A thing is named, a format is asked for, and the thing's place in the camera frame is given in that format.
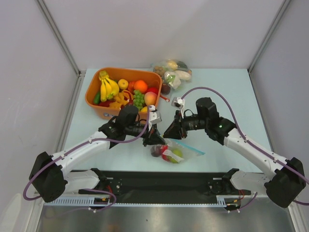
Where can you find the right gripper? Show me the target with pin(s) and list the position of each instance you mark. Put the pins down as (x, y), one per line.
(179, 127)

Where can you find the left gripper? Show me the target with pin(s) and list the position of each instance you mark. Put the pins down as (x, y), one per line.
(153, 137)

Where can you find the red fake chili pepper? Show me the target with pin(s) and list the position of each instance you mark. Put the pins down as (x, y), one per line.
(162, 150)

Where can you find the clear zip top bag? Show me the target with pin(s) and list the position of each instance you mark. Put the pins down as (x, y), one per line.
(187, 151)

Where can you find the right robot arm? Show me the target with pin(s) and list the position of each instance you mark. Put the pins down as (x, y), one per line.
(281, 179)

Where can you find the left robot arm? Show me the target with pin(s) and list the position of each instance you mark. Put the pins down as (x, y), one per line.
(53, 175)

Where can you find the green fake pear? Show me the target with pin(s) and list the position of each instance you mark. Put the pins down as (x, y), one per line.
(178, 153)

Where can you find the fake lemon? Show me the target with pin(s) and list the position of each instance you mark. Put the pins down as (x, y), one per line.
(144, 109)

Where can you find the fake peach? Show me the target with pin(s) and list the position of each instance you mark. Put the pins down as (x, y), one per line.
(150, 98)

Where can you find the dark red fake plum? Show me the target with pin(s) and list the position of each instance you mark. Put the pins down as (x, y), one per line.
(165, 89)

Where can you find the green fake grapes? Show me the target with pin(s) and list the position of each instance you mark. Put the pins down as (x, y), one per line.
(138, 99)

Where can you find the red fake apple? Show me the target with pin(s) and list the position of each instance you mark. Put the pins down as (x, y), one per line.
(153, 90)

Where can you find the fake orange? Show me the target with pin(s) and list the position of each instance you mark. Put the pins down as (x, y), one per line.
(141, 86)

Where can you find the yellow fake apple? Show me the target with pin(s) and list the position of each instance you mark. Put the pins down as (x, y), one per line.
(123, 84)

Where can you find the yellow fake banana bunch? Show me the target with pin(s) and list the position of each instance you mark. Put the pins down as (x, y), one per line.
(109, 88)

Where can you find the orange plastic bin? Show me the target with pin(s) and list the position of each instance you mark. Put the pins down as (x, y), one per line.
(152, 80)

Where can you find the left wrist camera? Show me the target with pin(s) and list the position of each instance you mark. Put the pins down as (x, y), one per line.
(153, 116)

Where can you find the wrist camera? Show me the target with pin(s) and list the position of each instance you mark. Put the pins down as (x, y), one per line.
(179, 103)
(153, 116)

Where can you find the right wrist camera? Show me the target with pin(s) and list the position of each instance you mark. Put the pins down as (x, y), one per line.
(179, 103)

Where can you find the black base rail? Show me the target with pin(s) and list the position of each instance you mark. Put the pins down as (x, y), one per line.
(166, 187)

